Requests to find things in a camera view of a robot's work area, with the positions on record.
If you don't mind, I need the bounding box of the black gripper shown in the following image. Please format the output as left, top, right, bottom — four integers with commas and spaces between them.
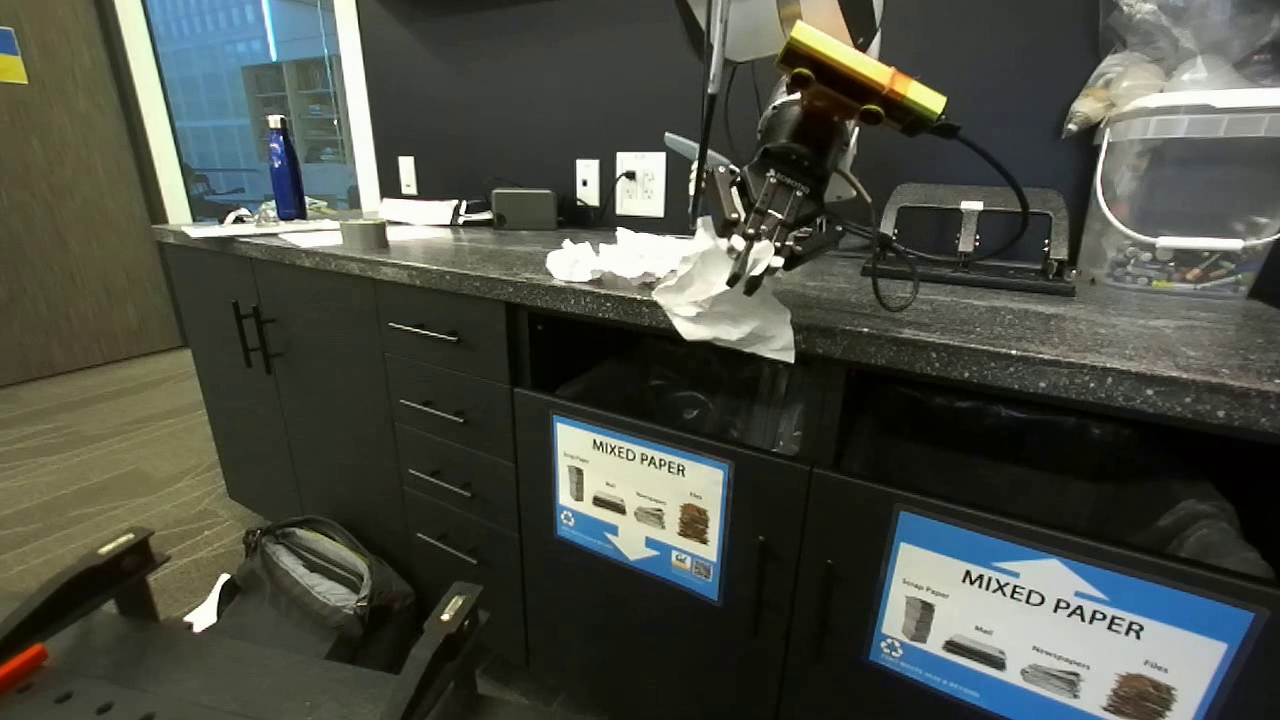
728, 87, 851, 287

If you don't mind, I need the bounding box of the small white paper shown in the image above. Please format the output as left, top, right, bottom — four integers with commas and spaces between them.
546, 226, 692, 282

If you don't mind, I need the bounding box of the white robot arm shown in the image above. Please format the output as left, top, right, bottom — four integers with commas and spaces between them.
695, 20, 950, 293

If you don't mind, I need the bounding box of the left bin black liner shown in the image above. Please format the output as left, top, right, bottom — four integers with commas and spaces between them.
560, 352, 810, 454

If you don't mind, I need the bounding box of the bin black liner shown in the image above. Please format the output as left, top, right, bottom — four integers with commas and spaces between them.
841, 384, 1277, 578
560, 352, 810, 454

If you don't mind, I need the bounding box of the clear plastic storage bin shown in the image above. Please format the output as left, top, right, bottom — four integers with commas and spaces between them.
1080, 87, 1280, 296

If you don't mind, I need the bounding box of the right bin black liner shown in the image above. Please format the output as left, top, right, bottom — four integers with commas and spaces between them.
841, 384, 1277, 578

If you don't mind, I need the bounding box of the black hole punch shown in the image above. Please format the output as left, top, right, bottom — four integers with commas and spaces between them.
867, 183, 1078, 296

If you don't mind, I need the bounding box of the black power adapter box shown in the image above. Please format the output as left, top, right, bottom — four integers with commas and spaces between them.
494, 187, 557, 230

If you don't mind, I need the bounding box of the left mixed paper sign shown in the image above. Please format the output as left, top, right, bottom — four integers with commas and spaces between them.
551, 414, 738, 603

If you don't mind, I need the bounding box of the mixed paper sign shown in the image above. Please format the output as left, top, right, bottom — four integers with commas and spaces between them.
551, 414, 738, 603
867, 512, 1255, 720

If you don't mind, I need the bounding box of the black cabinet with drawers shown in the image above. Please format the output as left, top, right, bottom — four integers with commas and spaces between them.
165, 236, 1280, 720

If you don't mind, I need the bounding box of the white long box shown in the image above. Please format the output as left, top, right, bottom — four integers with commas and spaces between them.
382, 197, 468, 226

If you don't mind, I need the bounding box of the grey tape roll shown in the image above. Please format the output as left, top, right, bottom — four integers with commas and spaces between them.
342, 221, 389, 251

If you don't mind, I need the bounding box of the right mixed paper sign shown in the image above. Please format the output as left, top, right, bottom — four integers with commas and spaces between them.
867, 512, 1255, 720

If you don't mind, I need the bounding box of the blue water bottle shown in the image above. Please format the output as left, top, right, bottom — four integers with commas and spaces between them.
265, 113, 310, 221

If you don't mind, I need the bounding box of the black grey backpack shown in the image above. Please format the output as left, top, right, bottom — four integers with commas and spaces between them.
211, 514, 417, 670

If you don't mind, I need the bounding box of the white paper on floor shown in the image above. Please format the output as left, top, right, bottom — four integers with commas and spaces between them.
185, 572, 233, 631

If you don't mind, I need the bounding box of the black chair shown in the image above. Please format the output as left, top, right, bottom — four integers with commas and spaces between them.
0, 528, 483, 720

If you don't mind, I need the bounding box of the white wall outlet plate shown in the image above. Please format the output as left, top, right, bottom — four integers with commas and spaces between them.
616, 150, 669, 221

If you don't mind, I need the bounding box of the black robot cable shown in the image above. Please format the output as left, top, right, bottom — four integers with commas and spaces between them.
855, 124, 1038, 316

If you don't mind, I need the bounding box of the small white switch plate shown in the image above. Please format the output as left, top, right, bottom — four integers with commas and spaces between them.
571, 157, 603, 209

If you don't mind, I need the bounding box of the white light switch plate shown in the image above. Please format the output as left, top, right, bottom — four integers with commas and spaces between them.
398, 157, 419, 197

